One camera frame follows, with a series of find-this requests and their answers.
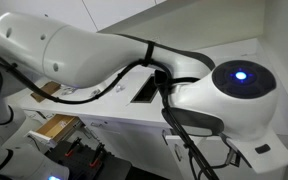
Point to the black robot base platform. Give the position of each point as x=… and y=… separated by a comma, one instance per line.
x=108, y=167

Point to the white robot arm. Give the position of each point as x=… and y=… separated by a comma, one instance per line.
x=234, y=100

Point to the open wooden drawer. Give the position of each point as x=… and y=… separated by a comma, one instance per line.
x=58, y=128

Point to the left counter opening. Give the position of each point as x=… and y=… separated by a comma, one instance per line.
x=147, y=91

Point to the black trash bin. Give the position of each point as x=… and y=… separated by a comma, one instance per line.
x=160, y=78

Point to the small clear plastic cup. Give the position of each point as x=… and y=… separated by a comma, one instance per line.
x=119, y=88

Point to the small grey packet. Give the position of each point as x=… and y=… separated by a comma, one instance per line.
x=95, y=92

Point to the white closed drawer front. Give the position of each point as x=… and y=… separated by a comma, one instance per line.
x=101, y=126

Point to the stack of white papers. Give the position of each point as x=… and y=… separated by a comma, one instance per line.
x=68, y=91

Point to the brown cardboard box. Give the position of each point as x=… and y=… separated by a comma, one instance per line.
x=50, y=88

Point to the red handled black clamp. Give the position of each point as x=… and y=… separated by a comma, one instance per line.
x=76, y=142

